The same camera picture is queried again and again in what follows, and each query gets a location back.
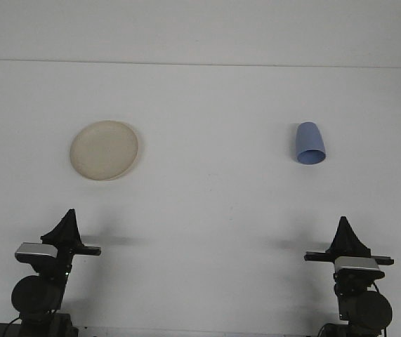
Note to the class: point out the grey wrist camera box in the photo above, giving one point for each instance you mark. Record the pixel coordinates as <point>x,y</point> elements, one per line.
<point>356,262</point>
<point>35,251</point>

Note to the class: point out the pale round plate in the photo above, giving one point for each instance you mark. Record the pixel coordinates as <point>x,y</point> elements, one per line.
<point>105,151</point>

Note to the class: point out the pale blue cup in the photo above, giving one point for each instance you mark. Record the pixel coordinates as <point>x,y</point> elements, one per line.
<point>309,140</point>

